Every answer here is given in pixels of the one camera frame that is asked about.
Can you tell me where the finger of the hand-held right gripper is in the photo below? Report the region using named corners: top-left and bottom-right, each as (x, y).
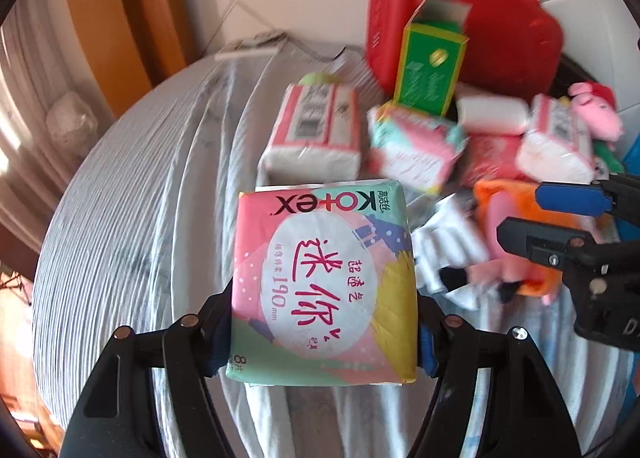
top-left (496, 217), bottom-right (606, 269)
top-left (534, 180), bottom-right (621, 219)

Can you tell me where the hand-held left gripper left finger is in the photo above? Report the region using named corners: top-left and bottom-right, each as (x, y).
top-left (65, 288), bottom-right (236, 458)

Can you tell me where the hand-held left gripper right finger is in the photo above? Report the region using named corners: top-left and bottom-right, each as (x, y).
top-left (405, 295), bottom-right (583, 458)

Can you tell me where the orange plush toy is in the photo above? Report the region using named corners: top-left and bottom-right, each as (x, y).
top-left (472, 179), bottom-right (566, 306)

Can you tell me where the pink white tissue pack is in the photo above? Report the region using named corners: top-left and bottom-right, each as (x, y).
top-left (515, 94), bottom-right (598, 183)
top-left (257, 72), bottom-right (363, 189)

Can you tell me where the green plush toy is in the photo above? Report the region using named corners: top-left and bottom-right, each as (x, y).
top-left (592, 140), bottom-right (626, 176)

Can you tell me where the pink pig plush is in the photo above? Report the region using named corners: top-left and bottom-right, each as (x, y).
top-left (567, 81), bottom-right (623, 141)

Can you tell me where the white ribbed object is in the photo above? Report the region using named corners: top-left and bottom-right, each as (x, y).
top-left (412, 193), bottom-right (493, 311)

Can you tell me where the red soft pack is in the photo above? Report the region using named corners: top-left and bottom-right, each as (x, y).
top-left (460, 133), bottom-right (526, 189)

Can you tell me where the white paper roll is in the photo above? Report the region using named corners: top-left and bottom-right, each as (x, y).
top-left (457, 95), bottom-right (528, 135)

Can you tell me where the pink teal sanitary pad pack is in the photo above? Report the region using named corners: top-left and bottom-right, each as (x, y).
top-left (367, 102), bottom-right (468, 196)

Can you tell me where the green cardboard box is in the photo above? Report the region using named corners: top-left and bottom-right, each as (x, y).
top-left (392, 0), bottom-right (473, 117)

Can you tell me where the white plastic bag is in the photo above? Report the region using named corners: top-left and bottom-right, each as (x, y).
top-left (46, 90), bottom-right (98, 143)

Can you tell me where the grey remote control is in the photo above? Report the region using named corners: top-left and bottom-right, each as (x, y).
top-left (215, 30), bottom-right (288, 61)

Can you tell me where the red hard case with handles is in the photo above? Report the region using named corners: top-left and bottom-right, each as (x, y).
top-left (365, 0), bottom-right (565, 98)

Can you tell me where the curved wooden frame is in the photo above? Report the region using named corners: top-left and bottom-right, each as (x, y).
top-left (60, 0), bottom-right (201, 113)

